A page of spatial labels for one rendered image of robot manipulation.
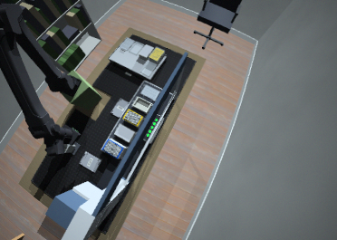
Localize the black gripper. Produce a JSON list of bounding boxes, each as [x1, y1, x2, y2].
[[63, 124, 81, 145]]

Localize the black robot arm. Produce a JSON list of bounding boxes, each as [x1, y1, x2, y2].
[[0, 4, 82, 156]]

